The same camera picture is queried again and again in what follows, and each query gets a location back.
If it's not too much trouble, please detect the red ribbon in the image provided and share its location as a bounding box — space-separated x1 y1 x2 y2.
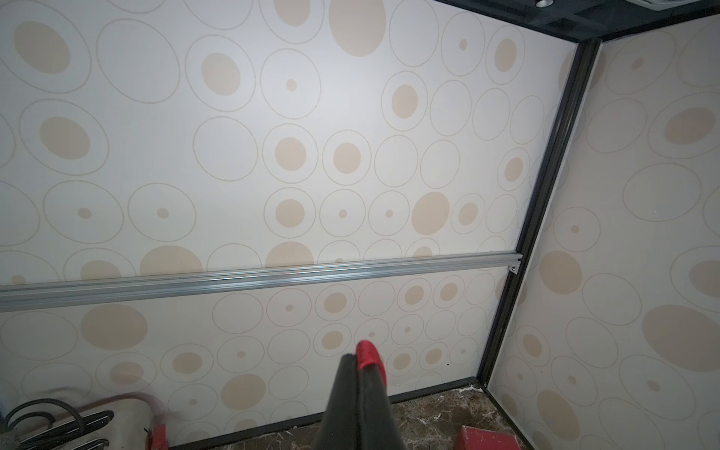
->
355 339 387 387

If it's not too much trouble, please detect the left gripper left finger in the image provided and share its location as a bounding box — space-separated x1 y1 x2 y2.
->
312 354 359 450

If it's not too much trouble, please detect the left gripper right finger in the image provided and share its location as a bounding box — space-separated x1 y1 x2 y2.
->
358 365 406 450

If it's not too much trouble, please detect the black frame post right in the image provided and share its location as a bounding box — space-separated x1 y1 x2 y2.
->
477 37 602 389

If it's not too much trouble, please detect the red polka dot toaster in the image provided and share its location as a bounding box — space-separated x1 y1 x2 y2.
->
1 395 170 449

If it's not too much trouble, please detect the horizontal aluminium bar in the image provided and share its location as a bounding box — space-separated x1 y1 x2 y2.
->
1 251 523 312

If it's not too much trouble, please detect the dark red gift box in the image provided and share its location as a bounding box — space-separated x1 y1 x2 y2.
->
453 426 521 450

